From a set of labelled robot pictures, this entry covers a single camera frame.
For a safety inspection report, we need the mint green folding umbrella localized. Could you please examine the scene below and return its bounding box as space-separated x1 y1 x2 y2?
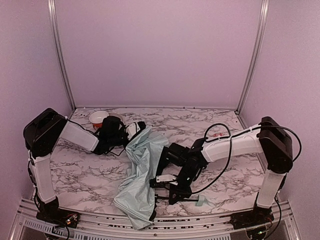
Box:
113 126 169 230

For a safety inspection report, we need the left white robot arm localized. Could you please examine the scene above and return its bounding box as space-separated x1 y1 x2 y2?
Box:
23 108 134 228

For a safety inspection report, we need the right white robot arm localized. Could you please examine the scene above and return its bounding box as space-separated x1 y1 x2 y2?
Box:
150 116 295 230

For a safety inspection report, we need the grey ringed plate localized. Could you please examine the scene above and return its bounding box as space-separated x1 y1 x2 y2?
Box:
109 112 124 122

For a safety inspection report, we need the orange white bowl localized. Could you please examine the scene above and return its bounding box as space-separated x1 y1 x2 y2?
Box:
89 110 109 128

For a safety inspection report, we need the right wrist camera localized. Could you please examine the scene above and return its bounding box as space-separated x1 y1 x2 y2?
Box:
149 174 178 188

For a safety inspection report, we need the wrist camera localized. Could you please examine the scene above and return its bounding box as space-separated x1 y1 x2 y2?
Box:
125 121 146 141
149 174 178 188

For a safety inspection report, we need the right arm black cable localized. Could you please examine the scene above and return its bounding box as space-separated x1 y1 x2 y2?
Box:
191 123 303 196

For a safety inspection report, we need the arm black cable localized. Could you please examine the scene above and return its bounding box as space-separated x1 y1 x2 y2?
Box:
26 109 61 208
191 123 303 196

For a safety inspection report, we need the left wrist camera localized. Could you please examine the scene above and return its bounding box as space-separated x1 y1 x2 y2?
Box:
125 121 146 141

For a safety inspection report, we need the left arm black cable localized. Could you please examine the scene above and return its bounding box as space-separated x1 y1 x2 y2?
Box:
26 109 61 208

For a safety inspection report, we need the front aluminium rail base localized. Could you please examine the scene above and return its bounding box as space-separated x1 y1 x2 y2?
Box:
8 198 301 240

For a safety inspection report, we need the right aluminium frame post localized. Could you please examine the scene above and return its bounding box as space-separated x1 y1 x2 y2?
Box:
236 0 270 115

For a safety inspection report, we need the aluminium frame post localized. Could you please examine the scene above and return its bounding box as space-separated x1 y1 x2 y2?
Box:
236 0 270 115
47 0 76 112

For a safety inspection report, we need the left aluminium frame post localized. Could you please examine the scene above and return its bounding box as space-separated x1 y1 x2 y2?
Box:
47 0 76 112

